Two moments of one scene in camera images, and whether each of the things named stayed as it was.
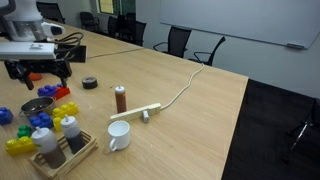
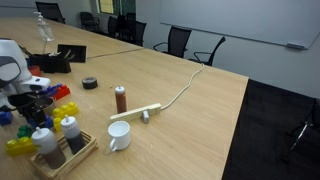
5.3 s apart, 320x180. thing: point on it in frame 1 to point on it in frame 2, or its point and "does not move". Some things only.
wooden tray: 90,145 does not move
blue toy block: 48,90 does not move
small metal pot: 36,105 does not move
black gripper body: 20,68 to 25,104
